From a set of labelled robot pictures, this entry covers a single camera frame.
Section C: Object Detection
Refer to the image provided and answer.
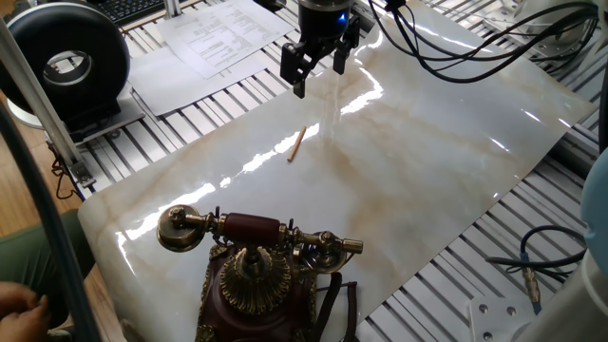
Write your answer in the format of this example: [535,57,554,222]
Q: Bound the white device base plate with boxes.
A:
[7,85,146,143]

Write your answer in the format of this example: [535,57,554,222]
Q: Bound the thick black hose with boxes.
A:
[0,102,101,342]

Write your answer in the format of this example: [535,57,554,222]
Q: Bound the dark brown phone cord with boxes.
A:
[308,271,360,342]

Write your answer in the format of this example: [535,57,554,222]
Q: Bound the green trousers leg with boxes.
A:
[0,208,96,329]

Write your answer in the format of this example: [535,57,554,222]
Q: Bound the printed paper sheet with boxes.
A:
[156,0,295,80]

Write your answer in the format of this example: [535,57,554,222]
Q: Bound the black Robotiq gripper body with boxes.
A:
[297,0,355,47]

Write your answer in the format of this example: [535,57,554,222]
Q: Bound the person bare hand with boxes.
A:
[0,280,39,308]
[0,294,51,342]

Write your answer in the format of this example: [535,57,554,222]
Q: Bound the silver perforated metal plate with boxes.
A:
[484,0,599,63]

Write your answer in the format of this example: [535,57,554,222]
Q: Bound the black round ring device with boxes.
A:
[0,2,132,132]

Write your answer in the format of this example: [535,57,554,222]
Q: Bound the maroon brass phone handset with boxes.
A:
[156,203,365,276]

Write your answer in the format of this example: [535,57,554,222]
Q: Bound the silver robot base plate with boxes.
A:
[467,296,538,342]

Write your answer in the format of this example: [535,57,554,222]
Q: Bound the black computer keyboard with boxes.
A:
[97,0,165,25]

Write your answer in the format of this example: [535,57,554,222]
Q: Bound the glossy marble pattern mat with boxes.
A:
[77,0,598,342]

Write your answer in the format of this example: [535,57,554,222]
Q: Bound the blue black cable with connector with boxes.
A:
[484,225,588,314]

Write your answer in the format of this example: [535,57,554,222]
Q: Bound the black cable bundle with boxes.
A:
[368,0,599,85]

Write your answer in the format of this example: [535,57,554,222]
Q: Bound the aluminium frame bar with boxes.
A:
[0,18,96,189]

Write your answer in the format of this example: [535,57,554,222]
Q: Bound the short wooden stick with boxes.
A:
[286,125,308,163]

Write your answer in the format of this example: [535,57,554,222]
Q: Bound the maroon brass rotary phone base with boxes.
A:
[194,241,319,342]

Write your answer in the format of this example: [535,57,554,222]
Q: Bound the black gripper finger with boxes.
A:
[279,40,333,100]
[332,16,361,76]

